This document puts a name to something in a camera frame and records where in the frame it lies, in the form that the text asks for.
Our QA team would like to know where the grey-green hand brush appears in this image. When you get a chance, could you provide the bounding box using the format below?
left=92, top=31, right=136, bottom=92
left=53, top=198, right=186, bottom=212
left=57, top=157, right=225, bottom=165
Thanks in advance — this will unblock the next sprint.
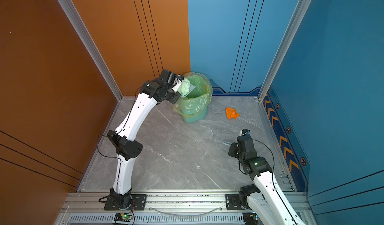
left=222, top=141, right=233, bottom=146

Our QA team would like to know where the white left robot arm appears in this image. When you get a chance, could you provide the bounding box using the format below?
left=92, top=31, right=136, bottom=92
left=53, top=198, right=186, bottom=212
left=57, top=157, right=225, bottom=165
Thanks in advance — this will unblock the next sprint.
left=107, top=70, right=184, bottom=209

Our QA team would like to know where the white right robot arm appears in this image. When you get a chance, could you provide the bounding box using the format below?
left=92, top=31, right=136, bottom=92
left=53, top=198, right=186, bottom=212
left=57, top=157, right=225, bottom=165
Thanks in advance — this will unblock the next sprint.
left=228, top=129, right=305, bottom=225

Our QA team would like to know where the mint green paper scrap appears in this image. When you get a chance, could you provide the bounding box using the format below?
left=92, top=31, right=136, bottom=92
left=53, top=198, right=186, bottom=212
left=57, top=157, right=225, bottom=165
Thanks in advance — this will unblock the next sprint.
left=178, top=78, right=191, bottom=97

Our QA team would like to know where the small orange paper scrap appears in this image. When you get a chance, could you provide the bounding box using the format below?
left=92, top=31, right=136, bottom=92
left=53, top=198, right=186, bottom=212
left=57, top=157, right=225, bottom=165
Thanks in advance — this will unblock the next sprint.
left=226, top=108, right=240, bottom=119

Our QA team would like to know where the green trash bin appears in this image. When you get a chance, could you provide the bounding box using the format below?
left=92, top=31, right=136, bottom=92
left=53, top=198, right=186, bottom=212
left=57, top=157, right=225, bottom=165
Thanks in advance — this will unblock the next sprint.
left=181, top=106, right=208, bottom=123

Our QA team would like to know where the left green circuit board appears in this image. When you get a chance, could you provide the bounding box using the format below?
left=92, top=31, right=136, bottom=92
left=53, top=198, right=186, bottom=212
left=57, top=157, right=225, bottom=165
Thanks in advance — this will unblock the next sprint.
left=114, top=213, right=136, bottom=225

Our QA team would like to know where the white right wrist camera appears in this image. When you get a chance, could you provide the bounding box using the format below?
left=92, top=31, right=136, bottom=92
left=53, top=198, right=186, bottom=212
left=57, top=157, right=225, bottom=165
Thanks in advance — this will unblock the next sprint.
left=239, top=129, right=252, bottom=140

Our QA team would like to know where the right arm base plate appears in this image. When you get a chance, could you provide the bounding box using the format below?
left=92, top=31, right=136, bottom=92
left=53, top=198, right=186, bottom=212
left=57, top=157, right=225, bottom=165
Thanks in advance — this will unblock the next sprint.
left=225, top=194, right=248, bottom=211

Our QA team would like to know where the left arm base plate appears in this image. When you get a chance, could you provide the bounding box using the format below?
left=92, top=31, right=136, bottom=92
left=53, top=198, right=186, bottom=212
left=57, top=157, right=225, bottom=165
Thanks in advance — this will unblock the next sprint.
left=104, top=194, right=147, bottom=212

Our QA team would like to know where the aluminium front rail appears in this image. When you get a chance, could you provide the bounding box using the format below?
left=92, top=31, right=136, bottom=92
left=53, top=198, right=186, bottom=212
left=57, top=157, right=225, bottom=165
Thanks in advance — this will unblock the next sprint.
left=59, top=191, right=310, bottom=214

